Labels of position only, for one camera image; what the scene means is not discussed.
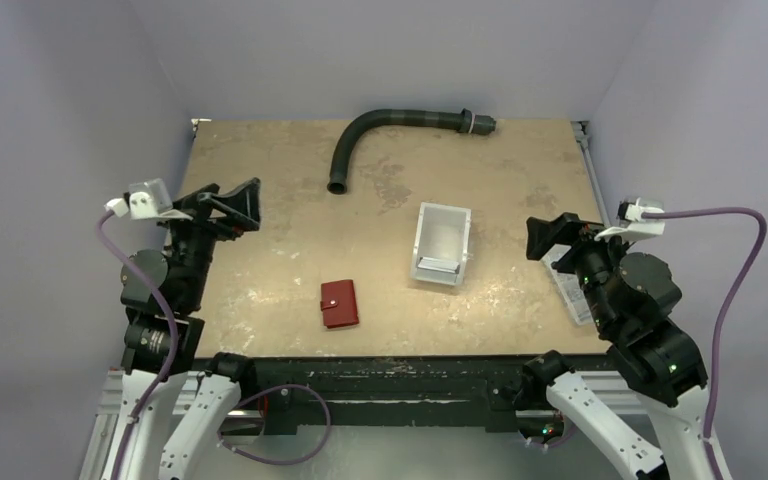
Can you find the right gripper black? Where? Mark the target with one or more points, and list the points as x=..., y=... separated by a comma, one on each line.
x=569, y=240

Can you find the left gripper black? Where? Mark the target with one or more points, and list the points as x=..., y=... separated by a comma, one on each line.
x=197, y=207

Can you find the white plastic card box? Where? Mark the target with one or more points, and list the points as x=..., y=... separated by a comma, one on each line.
x=441, y=246

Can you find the red card holder wallet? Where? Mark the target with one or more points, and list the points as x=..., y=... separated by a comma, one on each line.
x=338, y=304

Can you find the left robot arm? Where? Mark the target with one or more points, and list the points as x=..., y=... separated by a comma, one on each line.
x=161, y=292

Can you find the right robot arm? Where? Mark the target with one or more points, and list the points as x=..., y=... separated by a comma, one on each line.
x=630, y=296

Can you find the clear plastic screw box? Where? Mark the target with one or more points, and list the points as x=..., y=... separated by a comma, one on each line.
x=568, y=287

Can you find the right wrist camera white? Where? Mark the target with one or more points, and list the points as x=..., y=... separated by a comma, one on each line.
x=633, y=226

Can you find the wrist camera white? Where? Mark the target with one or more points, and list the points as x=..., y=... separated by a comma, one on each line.
x=147, y=200
x=633, y=226

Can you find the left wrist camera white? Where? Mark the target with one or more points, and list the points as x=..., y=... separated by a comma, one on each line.
x=147, y=200

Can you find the aluminium frame rail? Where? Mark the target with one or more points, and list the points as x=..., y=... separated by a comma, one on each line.
x=583, y=138

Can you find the black front table rail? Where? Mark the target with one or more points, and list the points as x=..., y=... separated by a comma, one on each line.
x=486, y=391

